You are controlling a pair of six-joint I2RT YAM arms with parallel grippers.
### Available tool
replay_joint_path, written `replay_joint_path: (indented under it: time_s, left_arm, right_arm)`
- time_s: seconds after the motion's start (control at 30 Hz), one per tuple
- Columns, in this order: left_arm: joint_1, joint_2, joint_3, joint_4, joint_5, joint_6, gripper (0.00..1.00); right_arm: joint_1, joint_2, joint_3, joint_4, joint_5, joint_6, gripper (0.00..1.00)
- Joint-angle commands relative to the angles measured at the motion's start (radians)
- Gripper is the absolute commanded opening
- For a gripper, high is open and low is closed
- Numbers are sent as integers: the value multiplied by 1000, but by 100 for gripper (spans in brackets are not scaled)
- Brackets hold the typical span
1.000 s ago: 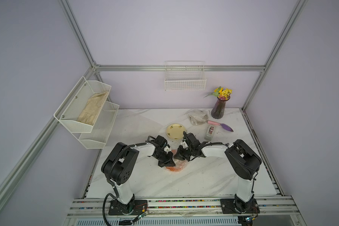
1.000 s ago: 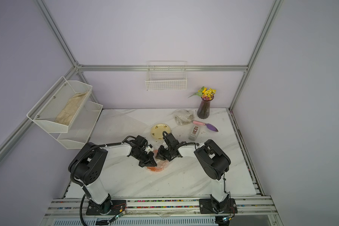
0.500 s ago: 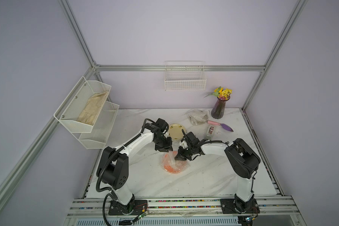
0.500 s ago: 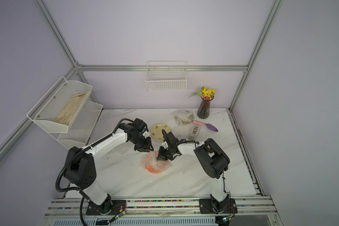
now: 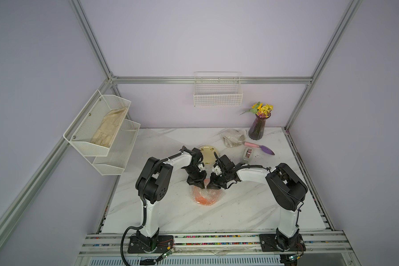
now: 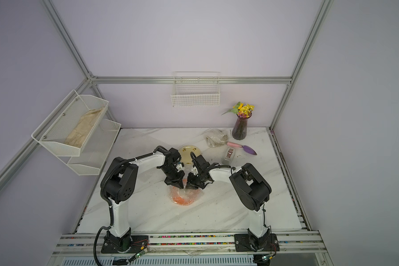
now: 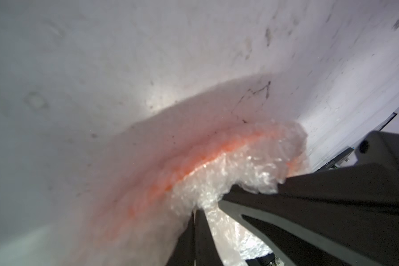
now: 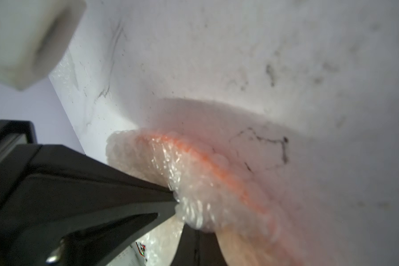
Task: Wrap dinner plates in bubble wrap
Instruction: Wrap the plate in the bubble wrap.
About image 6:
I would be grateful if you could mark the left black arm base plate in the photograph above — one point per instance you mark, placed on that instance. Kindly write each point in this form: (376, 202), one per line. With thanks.
(131, 245)

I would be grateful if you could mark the beige cloth in bin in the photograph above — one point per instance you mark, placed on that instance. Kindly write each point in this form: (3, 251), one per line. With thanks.
(83, 128)

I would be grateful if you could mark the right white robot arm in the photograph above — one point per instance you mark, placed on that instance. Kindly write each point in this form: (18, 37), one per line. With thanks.
(251, 188)

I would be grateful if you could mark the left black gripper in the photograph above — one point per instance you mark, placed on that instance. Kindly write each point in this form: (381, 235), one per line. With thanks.
(177, 182)

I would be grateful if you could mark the yellow artificial flowers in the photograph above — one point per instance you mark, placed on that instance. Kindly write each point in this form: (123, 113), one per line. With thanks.
(242, 110)

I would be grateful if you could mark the white mesh shelf bin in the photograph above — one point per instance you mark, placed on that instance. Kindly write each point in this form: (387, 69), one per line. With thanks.
(51, 134)
(97, 149)

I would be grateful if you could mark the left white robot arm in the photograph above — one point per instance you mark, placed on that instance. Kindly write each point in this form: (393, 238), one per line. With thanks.
(119, 183)

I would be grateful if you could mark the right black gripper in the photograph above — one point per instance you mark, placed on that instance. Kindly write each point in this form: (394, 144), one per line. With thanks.
(190, 185)

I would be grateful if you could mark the upper white mesh shelf bin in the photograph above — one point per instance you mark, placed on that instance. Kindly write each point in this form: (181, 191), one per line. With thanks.
(51, 134)

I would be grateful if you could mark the orange dinner plate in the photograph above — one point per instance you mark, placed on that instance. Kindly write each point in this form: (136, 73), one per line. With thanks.
(184, 197)

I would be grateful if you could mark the white wire wall basket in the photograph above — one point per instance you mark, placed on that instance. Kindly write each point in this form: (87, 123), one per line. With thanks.
(195, 89)

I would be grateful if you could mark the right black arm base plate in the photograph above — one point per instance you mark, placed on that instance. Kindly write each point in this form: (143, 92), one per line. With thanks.
(250, 243)

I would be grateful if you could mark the clear bubble wrap sheet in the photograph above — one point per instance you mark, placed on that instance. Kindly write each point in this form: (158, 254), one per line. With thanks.
(215, 137)
(187, 170)
(135, 142)

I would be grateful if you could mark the lower white mesh shelf bin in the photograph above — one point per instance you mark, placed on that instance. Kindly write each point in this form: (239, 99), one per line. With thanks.
(97, 149)

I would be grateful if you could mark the aluminium front rail frame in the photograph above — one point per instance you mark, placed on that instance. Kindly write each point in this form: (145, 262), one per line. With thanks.
(195, 244)

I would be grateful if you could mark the purple glass vase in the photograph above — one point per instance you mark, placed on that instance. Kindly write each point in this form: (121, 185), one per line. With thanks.
(239, 131)

